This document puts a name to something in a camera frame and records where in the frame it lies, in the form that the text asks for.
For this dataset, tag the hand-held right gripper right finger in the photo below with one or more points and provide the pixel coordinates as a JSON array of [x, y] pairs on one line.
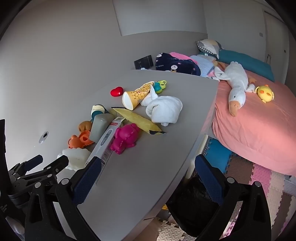
[[208, 178]]

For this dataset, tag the white door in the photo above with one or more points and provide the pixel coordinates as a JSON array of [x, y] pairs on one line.
[[275, 34]]

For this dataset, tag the teal and cream toy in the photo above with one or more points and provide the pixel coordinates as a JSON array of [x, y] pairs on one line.
[[97, 110]]

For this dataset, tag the teal bolster pillow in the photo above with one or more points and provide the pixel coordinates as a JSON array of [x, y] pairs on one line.
[[245, 62]]

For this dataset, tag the checked pillow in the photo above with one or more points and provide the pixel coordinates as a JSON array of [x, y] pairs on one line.
[[209, 47]]

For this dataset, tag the black wall socket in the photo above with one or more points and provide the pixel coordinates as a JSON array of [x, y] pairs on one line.
[[143, 62]]

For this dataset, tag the orange sand mould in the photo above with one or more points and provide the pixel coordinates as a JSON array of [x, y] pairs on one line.
[[79, 140]]

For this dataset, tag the red heart toy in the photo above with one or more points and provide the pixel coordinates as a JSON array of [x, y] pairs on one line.
[[116, 91]]

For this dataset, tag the magenta sand mould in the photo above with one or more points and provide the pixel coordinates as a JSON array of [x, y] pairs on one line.
[[124, 140]]

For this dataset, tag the yellow printed paper cup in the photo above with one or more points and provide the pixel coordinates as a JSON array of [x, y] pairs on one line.
[[135, 97]]

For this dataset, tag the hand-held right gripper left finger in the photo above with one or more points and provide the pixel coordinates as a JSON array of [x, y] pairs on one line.
[[89, 177]]

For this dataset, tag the pink bed sheet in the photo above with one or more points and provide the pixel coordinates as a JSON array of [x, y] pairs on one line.
[[254, 129]]

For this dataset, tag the pink blanket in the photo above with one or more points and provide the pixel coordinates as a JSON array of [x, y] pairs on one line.
[[179, 56]]

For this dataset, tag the light blue blanket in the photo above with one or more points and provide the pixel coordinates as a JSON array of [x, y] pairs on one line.
[[204, 64]]

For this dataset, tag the coloured foam floor mat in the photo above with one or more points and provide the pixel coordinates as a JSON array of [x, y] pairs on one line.
[[242, 171]]

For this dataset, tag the yellow chick plush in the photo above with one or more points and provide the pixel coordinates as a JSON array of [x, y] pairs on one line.
[[266, 92]]

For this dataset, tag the green blue frog toy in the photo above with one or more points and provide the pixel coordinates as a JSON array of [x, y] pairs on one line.
[[159, 86]]

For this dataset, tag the white cloud toy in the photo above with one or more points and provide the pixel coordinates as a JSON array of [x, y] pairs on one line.
[[76, 158]]

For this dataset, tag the long white cardboard box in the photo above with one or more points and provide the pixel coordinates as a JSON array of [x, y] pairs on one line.
[[108, 141]]

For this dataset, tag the small white object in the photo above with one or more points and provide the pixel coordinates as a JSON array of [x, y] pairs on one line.
[[145, 68]]

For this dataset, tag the rolled white towel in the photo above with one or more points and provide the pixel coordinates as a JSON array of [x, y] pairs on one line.
[[165, 107]]

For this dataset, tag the crumpled white tissue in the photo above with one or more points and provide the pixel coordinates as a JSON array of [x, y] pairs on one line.
[[148, 98]]

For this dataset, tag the white goose plush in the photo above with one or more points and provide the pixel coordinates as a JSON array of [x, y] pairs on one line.
[[235, 81]]

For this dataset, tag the navy printed blanket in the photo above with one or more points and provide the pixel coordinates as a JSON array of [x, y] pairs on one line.
[[175, 63]]

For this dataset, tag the grey tube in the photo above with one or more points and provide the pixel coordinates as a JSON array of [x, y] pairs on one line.
[[99, 126]]

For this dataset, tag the brown bread toy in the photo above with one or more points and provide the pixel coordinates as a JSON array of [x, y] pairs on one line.
[[84, 126]]

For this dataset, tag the white table leg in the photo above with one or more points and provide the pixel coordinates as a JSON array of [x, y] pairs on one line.
[[196, 150]]

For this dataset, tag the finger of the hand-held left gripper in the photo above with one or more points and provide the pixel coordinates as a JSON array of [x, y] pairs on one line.
[[34, 160], [57, 165]]

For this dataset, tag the yellow snack wrapper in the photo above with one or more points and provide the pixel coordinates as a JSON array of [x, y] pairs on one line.
[[136, 119]]

